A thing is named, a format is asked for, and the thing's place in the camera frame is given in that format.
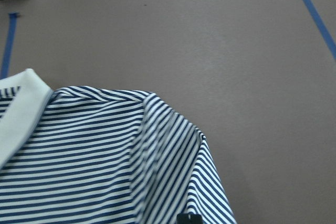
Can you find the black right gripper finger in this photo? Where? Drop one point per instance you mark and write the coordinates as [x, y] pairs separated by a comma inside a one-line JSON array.
[[189, 217]]

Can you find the navy white striped polo shirt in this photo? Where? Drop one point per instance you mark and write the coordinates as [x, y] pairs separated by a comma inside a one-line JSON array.
[[87, 155]]

